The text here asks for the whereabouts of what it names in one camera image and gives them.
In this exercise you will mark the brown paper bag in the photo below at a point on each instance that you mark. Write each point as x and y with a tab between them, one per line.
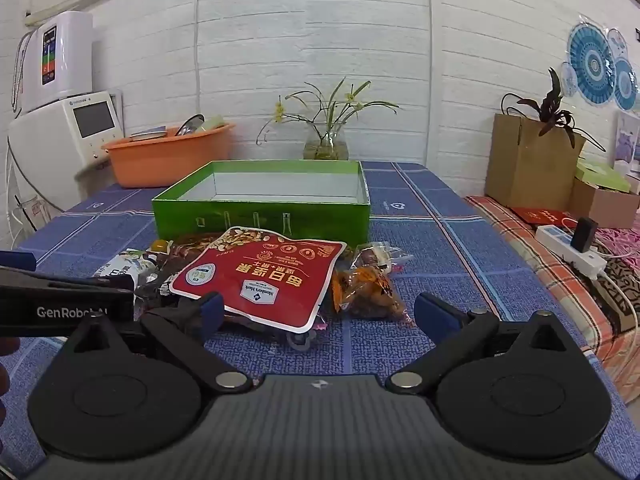
525	170

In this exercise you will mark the pale green plate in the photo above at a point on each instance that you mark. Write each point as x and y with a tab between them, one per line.
212	124

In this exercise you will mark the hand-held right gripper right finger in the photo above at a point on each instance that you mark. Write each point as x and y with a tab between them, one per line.
435	317

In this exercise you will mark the pale paper fan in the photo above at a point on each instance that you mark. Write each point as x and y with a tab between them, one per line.
617	42
568	80

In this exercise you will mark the brown patterned cloth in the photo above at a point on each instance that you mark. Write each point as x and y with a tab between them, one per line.
617	300

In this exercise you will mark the white water purifier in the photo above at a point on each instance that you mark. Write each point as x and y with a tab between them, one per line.
65	60

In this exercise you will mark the clear brown snack packet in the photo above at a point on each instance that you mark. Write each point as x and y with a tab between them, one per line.
372	257

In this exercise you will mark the glass vase with orchid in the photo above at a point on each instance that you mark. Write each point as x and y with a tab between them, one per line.
325	150

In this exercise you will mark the red envelope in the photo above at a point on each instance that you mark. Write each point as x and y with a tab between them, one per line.
542	216

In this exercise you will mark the pale purple poster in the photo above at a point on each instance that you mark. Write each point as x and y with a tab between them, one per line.
630	135

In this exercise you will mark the large red nut bag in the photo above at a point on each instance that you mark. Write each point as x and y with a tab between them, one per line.
260	275

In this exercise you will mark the white power strip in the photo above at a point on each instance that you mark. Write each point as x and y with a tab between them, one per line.
555	242

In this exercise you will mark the orange plastic basin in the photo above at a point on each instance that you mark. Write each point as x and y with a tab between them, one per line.
165	160

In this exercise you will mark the clear orange snack packet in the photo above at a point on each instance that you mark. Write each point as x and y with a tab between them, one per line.
365	290

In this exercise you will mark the white wall pipe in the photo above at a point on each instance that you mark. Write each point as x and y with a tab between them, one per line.
431	60

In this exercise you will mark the small yellow candy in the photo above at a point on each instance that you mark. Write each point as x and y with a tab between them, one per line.
159	246

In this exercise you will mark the black charger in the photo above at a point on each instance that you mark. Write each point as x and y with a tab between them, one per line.
584	237

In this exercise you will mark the medium blue paper fan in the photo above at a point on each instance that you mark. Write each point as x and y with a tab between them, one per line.
626	85

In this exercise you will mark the light green box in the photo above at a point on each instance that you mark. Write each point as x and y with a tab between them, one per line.
600	175

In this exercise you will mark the silver packets in basin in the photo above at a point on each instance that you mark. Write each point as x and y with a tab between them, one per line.
189	125

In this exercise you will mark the white green snack packet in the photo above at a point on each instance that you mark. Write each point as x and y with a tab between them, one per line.
125	262

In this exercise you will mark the red sausage packet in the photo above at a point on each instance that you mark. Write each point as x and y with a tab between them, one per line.
195	247

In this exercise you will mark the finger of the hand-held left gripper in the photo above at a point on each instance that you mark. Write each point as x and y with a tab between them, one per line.
17	261
60	280

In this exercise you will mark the blue plaid tablecloth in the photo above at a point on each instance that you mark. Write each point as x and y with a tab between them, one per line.
440	260

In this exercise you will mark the green cardboard box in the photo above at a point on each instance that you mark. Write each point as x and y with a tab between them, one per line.
260	215

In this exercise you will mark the orange plaid blanket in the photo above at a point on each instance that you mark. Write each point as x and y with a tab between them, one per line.
550	290

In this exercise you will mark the large blue paper fan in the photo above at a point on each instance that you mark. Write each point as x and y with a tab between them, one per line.
592	60

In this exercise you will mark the white appliance with screen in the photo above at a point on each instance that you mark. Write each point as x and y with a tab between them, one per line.
45	135

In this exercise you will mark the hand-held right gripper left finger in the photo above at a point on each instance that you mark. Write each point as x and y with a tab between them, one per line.
214	312

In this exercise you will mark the pink floral cloth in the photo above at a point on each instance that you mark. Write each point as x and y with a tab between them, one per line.
622	242

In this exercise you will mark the purple leaf plant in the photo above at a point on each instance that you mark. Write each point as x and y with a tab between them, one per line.
555	110

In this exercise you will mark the person's left hand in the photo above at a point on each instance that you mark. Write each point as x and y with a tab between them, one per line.
3	380

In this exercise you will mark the blue lidded tin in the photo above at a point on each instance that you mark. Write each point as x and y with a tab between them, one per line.
148	134

